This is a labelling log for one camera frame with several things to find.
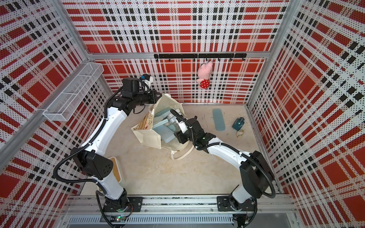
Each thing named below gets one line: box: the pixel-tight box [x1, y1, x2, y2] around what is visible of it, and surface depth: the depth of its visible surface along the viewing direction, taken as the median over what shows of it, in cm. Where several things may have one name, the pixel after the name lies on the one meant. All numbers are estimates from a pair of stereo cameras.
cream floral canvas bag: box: [131, 93, 194, 160], surface depth 83 cm
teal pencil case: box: [212, 108, 226, 132], surface depth 113 cm
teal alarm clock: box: [231, 116, 245, 132], surface depth 103 cm
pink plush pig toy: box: [196, 61, 214, 89], surface depth 96 cm
